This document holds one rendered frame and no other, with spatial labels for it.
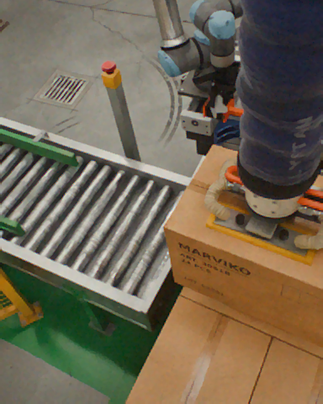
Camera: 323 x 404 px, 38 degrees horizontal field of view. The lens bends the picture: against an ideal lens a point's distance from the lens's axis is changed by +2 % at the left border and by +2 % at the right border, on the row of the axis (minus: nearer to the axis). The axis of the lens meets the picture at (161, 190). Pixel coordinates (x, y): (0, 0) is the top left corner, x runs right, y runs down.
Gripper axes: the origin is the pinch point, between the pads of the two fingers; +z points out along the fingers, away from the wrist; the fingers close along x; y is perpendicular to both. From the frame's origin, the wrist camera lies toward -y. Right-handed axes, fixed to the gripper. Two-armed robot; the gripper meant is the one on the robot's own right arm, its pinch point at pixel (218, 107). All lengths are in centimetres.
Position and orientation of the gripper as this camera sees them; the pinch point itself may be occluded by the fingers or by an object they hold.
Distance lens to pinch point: 170.9
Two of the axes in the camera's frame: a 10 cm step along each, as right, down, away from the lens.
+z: 1.3, 6.1, 7.8
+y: 8.7, 3.0, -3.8
